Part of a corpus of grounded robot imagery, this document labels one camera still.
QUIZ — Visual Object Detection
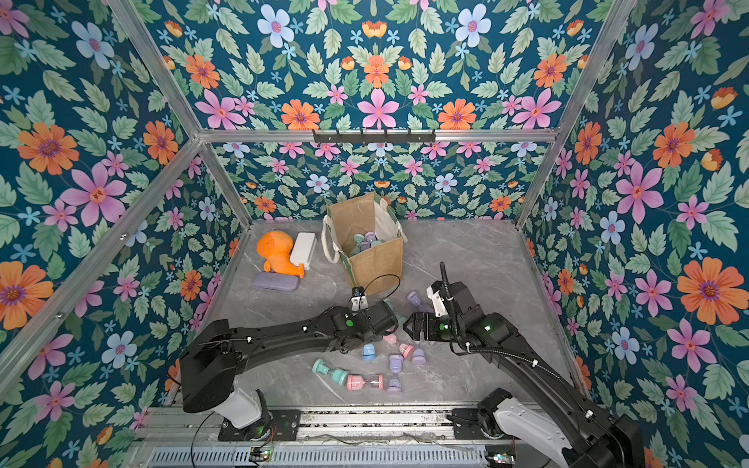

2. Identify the pink hourglass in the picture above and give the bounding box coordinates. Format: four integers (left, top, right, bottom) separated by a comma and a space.
346, 374, 384, 392
383, 333, 415, 360

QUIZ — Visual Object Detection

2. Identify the blue hourglass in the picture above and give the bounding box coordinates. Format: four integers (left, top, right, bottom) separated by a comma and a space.
362, 344, 376, 363

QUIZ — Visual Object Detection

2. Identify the purple hourglass pair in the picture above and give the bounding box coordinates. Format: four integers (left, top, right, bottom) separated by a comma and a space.
411, 348, 427, 366

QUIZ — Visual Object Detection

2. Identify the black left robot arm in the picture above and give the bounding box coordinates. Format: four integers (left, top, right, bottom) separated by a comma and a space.
179, 301, 399, 430

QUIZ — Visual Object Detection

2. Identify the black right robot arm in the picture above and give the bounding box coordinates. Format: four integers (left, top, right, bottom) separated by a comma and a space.
404, 281, 646, 467

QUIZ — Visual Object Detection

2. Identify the purple hourglass front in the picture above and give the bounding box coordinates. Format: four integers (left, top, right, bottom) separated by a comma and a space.
386, 354, 404, 394

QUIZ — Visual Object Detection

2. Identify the pink hourglass front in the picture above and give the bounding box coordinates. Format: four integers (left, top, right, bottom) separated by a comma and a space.
346, 374, 384, 392

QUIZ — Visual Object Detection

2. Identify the white rectangular box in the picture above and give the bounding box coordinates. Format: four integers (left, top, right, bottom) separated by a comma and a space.
290, 232, 317, 270

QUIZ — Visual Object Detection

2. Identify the orange plush toy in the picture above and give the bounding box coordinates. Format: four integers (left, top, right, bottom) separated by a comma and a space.
256, 230, 305, 278

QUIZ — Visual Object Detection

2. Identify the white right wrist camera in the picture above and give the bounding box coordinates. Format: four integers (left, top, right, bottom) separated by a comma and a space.
426, 285, 448, 317

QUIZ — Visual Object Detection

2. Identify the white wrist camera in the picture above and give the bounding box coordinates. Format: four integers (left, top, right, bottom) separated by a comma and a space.
349, 286, 369, 312
426, 285, 448, 317

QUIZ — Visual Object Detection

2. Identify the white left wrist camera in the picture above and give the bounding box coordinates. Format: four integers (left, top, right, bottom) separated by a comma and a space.
349, 286, 369, 312

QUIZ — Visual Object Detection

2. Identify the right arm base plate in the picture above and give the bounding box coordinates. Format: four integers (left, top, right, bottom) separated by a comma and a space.
447, 388, 528, 440

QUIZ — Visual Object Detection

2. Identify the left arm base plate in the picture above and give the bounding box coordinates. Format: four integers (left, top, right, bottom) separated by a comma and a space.
218, 409, 302, 443

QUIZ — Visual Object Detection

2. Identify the black hook rail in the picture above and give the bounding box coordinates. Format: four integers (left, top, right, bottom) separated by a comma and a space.
312, 130, 437, 144

